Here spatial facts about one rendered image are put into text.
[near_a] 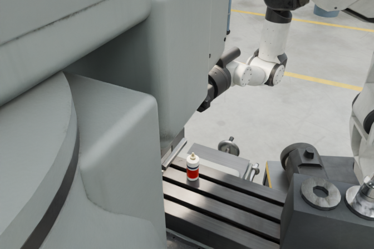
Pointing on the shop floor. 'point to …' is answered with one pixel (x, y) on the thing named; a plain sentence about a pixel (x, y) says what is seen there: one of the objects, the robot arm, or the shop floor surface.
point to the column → (80, 167)
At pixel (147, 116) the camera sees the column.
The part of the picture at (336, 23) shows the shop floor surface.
